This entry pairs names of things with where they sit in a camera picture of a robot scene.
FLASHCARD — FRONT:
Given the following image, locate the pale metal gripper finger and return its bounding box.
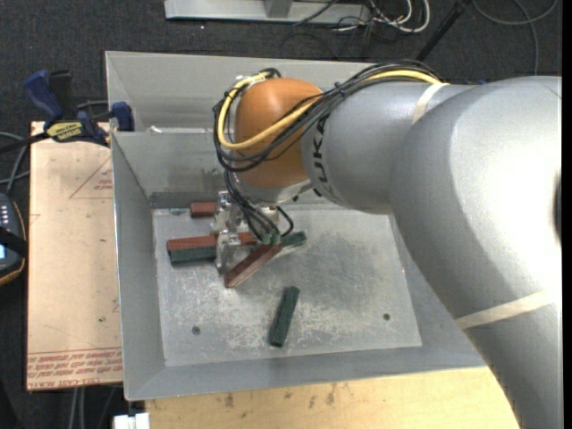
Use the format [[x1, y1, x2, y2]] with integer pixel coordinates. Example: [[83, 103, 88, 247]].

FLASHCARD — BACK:
[[224, 233, 254, 273], [214, 235, 227, 276]]

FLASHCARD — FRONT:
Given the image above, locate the red-brown flat block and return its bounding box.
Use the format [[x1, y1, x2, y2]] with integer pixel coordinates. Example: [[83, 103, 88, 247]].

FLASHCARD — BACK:
[[223, 241, 284, 290], [165, 231, 258, 253], [189, 200, 217, 219]]

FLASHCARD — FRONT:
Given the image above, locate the dark green flat block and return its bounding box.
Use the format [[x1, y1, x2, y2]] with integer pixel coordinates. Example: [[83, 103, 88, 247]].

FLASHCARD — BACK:
[[268, 285, 301, 349], [169, 246, 219, 267], [279, 231, 308, 248]]

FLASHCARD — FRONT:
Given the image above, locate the grey metal bin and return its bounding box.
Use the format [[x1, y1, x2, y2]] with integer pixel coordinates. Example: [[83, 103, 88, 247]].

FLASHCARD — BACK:
[[105, 50, 489, 402]]

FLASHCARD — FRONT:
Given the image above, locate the brown cardboard board, red print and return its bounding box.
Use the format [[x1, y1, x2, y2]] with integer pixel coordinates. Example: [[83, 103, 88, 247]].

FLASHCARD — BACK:
[[25, 120, 124, 392]]

